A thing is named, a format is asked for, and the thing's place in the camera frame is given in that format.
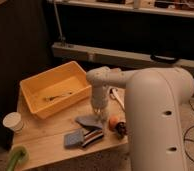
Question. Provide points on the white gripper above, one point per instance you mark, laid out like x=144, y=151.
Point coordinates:
x=99, y=99

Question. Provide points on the dark small bowl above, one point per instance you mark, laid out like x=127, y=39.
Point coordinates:
x=121, y=129

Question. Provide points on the orange ball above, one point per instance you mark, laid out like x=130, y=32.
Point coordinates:
x=113, y=121

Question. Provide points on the small utensil in bin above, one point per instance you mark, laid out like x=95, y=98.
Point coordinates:
x=57, y=96

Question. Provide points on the yellow plastic bin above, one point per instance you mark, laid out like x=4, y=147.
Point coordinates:
x=68, y=77

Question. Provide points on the blue-grey towel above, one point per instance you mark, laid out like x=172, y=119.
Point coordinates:
x=89, y=121

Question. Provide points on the white paper cup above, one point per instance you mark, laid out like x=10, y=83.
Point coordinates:
x=13, y=121

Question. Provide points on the striped folded cloth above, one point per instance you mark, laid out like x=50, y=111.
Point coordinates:
x=80, y=139

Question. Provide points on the black handle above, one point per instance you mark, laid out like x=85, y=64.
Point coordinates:
x=166, y=60

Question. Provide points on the grey metal bench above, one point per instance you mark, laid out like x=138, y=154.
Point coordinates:
x=114, y=57

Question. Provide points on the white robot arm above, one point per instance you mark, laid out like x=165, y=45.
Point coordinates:
x=152, y=99

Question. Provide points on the metal pole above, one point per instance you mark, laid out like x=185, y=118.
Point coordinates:
x=62, y=37

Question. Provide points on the green curved object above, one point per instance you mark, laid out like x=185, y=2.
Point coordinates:
x=17, y=156

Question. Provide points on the upper shelf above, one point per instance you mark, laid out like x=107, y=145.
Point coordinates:
x=137, y=7

